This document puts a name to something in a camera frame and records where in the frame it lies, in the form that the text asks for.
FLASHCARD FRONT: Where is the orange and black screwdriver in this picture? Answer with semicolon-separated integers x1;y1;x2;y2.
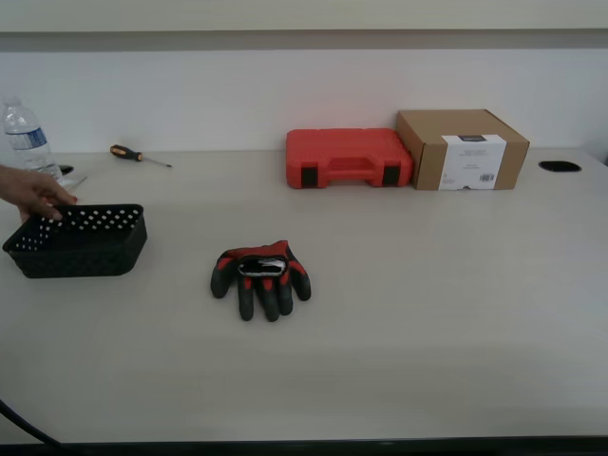
109;144;174;169

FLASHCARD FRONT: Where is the black cable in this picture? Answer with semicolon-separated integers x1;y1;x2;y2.
0;397;66;448

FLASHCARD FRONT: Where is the red plastic tool case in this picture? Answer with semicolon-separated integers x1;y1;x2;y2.
285;127;415;191

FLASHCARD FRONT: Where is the clear plastic water bottle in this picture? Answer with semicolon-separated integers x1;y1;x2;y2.
1;96;64;185

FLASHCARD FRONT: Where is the black perforated plastic basket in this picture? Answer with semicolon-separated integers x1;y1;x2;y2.
2;203;149;280

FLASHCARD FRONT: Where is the person's bare hand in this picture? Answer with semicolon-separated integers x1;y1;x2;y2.
0;164;79;224

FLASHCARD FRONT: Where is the brown cardboard box white label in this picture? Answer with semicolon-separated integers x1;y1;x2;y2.
395;108;531;192

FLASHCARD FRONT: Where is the red and black work glove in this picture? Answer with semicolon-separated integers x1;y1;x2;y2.
210;239;313;323

